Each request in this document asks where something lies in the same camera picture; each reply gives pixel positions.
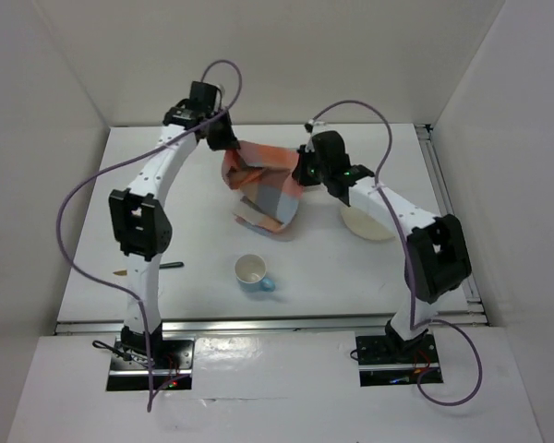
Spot orange blue checkered cloth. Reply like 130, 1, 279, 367
222, 140, 303, 235

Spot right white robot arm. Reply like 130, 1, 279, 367
293, 124, 472, 362

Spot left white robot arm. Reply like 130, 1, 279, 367
108, 81, 239, 368

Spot cream ceramic plate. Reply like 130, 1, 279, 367
340, 206, 395, 242

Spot light blue mug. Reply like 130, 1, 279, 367
234, 254, 276, 293

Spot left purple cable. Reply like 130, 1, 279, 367
56, 59, 244, 413

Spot purple cable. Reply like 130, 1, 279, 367
56, 59, 244, 413
305, 100, 485, 407

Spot gold knife green handle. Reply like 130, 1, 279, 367
113, 261, 185, 277

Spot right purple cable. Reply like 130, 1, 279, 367
305, 100, 485, 407

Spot aluminium right side rail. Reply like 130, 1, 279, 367
414, 124, 485, 314

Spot aluminium rail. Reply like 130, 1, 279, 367
54, 311, 490, 336
414, 124, 485, 314

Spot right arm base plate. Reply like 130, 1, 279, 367
349, 333, 443, 387

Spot aluminium front rail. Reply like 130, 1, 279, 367
54, 311, 490, 336

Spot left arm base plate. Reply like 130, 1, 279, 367
92, 339, 195, 392

